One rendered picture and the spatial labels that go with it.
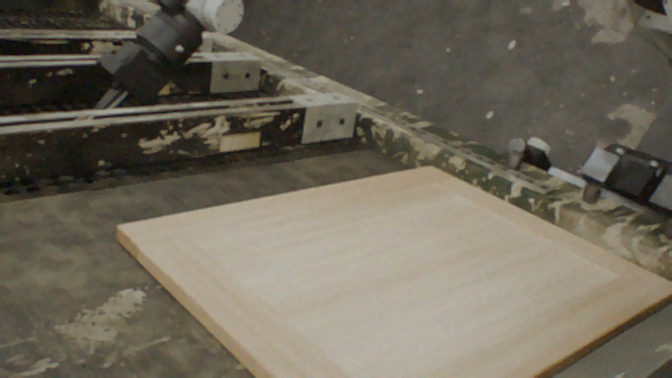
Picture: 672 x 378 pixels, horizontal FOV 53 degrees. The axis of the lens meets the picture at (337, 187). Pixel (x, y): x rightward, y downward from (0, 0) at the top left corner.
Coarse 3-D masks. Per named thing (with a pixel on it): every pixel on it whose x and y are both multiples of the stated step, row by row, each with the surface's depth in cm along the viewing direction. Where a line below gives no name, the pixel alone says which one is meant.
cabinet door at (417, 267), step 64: (320, 192) 97; (384, 192) 101; (448, 192) 106; (192, 256) 75; (256, 256) 77; (320, 256) 80; (384, 256) 82; (448, 256) 85; (512, 256) 88; (576, 256) 91; (256, 320) 65; (320, 320) 67; (384, 320) 69; (448, 320) 71; (512, 320) 73; (576, 320) 75; (640, 320) 80
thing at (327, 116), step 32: (320, 96) 125; (0, 128) 86; (32, 128) 88; (64, 128) 90; (96, 128) 93; (128, 128) 96; (160, 128) 100; (192, 128) 104; (224, 128) 108; (256, 128) 112; (288, 128) 117; (320, 128) 122; (352, 128) 128; (0, 160) 86; (32, 160) 89; (64, 160) 92; (96, 160) 95; (128, 160) 98; (160, 160) 102
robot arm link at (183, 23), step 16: (160, 0) 106; (176, 0) 106; (192, 0) 109; (208, 0) 108; (224, 0) 107; (240, 0) 110; (160, 16) 108; (176, 16) 107; (192, 16) 109; (208, 16) 108; (224, 16) 109; (240, 16) 112; (192, 32) 109; (208, 32) 114; (224, 32) 111; (192, 48) 110
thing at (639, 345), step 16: (656, 320) 73; (624, 336) 69; (640, 336) 70; (656, 336) 70; (608, 352) 66; (624, 352) 66; (640, 352) 67; (656, 352) 67; (576, 368) 62; (592, 368) 63; (608, 368) 63; (624, 368) 64; (640, 368) 64; (656, 368) 65
